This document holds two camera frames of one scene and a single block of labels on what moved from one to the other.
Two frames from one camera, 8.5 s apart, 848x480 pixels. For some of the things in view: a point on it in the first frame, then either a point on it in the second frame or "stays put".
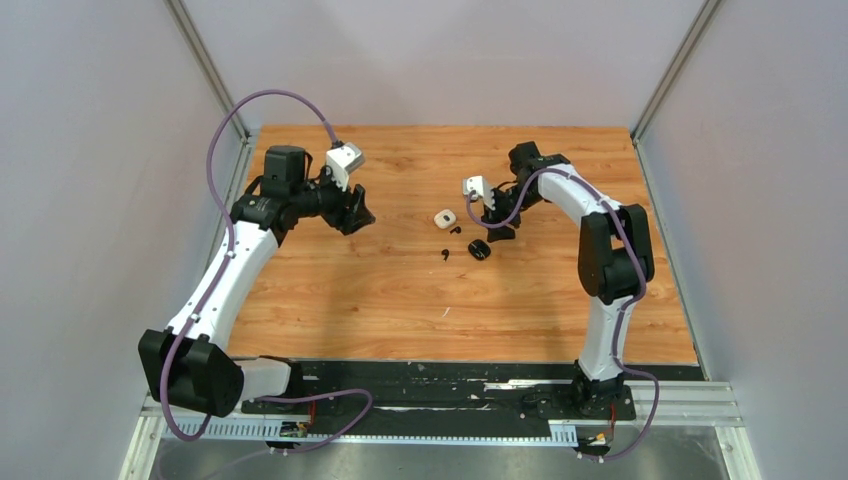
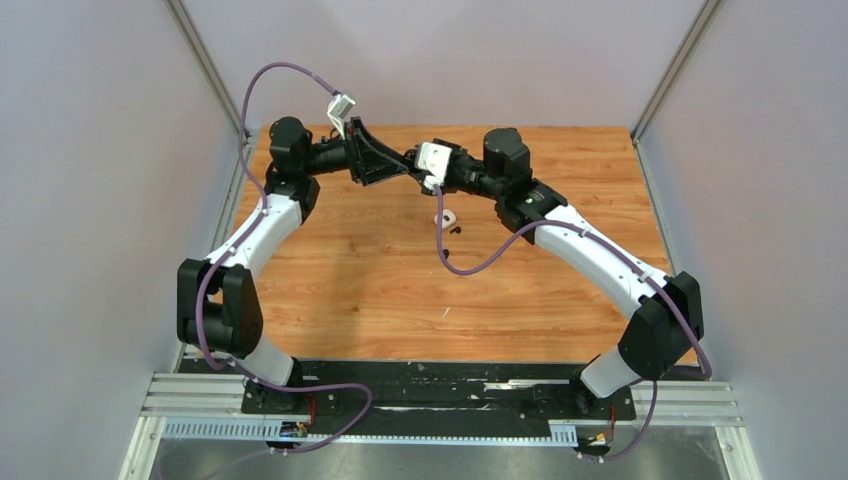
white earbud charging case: [444, 219] stays put
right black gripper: [498, 214] → [445, 186]
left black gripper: [350, 213] → [369, 160]
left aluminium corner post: [206, 66] stays put
